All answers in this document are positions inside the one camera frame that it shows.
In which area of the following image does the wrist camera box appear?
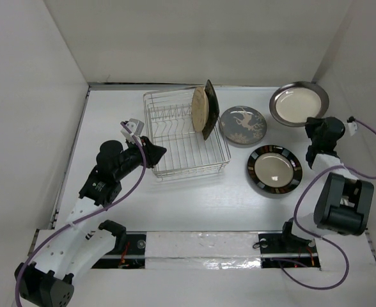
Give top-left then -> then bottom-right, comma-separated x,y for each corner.
344,116 -> 358,137
121,118 -> 145,144

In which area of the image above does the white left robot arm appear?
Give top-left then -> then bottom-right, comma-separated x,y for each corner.
15,136 -> 166,306

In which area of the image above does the black striped rim plate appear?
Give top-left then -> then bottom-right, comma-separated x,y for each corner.
246,145 -> 303,194

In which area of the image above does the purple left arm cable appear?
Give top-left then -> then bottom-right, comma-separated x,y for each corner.
14,121 -> 148,307

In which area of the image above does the black floral square plate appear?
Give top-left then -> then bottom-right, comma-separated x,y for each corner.
202,79 -> 220,141

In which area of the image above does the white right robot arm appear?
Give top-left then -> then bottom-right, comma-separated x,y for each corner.
278,117 -> 374,251

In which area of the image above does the grey deer round plate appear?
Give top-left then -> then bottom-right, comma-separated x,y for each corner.
219,106 -> 267,145

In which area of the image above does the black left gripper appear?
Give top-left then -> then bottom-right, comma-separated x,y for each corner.
114,135 -> 166,180

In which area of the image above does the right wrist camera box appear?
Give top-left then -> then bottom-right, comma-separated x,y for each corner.
344,116 -> 358,137

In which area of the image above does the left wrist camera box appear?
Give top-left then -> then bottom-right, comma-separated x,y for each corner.
121,118 -> 145,144

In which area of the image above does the brown rim cream plate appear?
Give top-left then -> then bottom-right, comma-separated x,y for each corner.
269,81 -> 329,127

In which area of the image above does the beige floral round plate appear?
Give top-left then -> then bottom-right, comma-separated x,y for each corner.
191,86 -> 209,132

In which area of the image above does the wire dish rack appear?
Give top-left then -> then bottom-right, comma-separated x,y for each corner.
143,86 -> 231,180

